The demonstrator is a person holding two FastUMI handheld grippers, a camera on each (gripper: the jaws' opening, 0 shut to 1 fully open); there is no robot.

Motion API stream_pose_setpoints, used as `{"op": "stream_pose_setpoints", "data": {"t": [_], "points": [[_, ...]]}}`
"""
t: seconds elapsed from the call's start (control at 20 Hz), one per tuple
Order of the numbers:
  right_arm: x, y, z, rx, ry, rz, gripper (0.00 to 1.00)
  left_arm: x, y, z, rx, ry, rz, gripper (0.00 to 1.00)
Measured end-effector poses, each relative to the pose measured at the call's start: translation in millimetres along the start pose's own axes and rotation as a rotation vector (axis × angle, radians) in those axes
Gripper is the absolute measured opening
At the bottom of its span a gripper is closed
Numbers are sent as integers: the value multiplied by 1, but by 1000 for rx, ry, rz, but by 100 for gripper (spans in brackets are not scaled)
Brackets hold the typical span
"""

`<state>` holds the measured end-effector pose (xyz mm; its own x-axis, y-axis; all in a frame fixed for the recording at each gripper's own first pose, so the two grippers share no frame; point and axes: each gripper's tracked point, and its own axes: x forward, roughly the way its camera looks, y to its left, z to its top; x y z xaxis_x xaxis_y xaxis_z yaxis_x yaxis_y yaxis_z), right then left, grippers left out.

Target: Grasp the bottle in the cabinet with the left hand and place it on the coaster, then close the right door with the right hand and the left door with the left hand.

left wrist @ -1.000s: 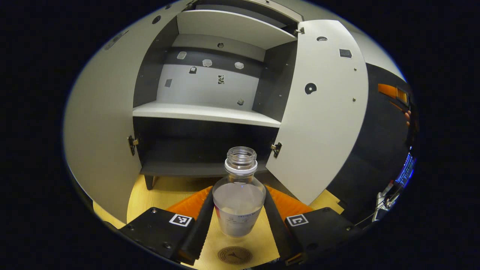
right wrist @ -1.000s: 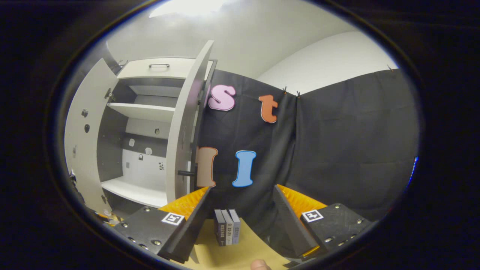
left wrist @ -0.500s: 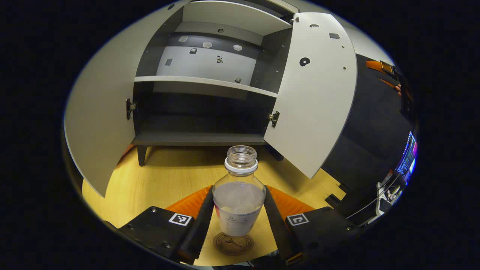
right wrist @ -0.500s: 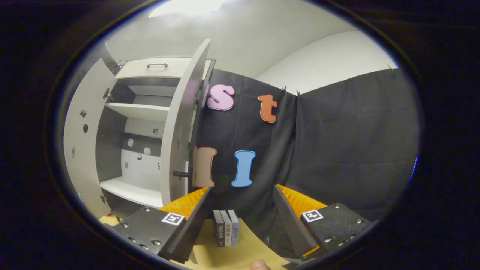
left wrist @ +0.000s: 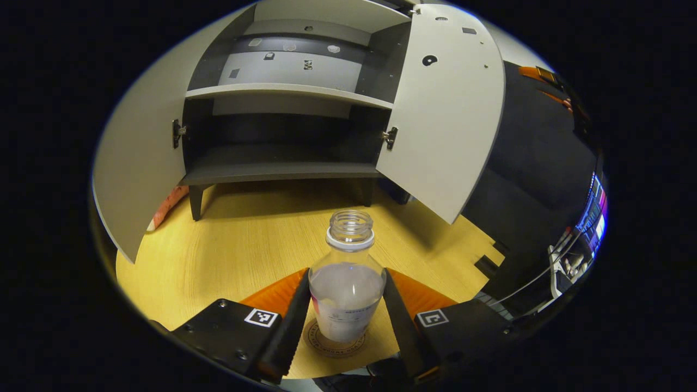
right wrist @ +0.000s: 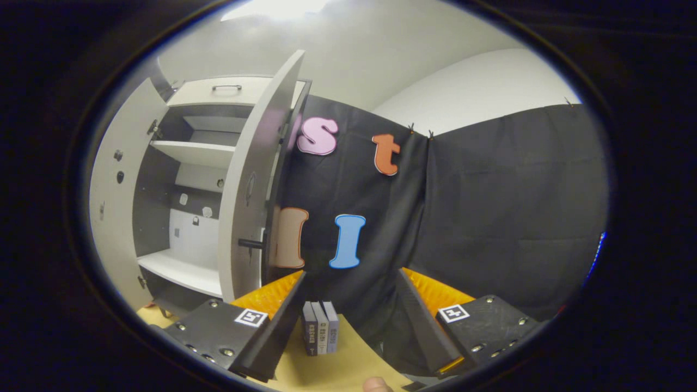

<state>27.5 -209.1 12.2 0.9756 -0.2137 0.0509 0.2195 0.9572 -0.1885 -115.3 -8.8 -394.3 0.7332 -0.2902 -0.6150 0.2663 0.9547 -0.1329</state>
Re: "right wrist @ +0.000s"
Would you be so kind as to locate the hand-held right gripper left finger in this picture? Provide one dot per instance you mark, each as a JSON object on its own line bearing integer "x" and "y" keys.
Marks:
{"x": 277, "y": 337}

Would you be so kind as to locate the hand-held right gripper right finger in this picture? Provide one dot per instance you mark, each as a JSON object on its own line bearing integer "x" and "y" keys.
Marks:
{"x": 425, "y": 326}

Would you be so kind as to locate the white and grey cabinet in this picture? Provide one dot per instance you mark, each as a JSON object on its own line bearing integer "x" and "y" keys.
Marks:
{"x": 179, "y": 267}

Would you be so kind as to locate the white cabinet drawer front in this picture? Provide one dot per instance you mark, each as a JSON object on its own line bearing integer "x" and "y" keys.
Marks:
{"x": 218, "y": 92}

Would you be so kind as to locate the dark grey book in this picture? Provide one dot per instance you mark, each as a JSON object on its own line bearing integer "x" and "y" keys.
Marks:
{"x": 309, "y": 332}

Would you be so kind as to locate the blue grey book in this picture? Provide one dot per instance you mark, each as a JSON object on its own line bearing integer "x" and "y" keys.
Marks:
{"x": 332, "y": 326}

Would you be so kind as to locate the black backdrop cloth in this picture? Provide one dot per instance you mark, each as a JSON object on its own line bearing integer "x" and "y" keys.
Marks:
{"x": 490, "y": 218}

